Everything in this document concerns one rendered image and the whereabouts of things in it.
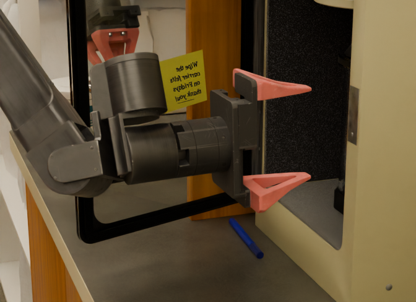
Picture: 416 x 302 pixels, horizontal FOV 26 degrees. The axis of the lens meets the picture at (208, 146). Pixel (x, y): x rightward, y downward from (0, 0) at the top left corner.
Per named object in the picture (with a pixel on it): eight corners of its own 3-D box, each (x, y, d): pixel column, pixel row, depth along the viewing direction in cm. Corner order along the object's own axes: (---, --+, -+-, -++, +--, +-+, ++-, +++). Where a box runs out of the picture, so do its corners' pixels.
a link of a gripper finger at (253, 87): (324, 73, 91) (238, 83, 88) (323, 141, 93) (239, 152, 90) (294, 61, 97) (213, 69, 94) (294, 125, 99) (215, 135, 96)
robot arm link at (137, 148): (113, 190, 92) (125, 181, 86) (102, 124, 93) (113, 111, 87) (177, 181, 94) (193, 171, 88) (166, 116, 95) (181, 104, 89)
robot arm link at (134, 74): (80, 190, 96) (49, 185, 88) (64, 87, 98) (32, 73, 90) (187, 168, 94) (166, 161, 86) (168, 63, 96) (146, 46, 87)
